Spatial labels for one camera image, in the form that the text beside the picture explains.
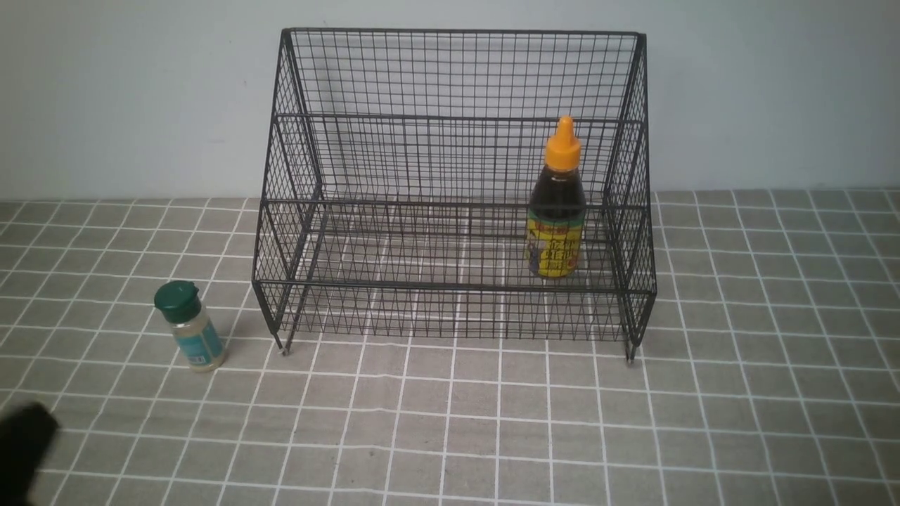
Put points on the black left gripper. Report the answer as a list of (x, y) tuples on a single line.
[(27, 436)]

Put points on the green cap seasoning bottle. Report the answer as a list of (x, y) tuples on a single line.
[(179, 304)]

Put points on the orange cap sauce bottle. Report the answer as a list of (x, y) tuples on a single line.
[(557, 207)]

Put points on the grey checked tablecloth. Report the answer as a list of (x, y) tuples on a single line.
[(768, 374)]

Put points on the black wire mesh shelf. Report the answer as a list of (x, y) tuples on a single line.
[(399, 167)]

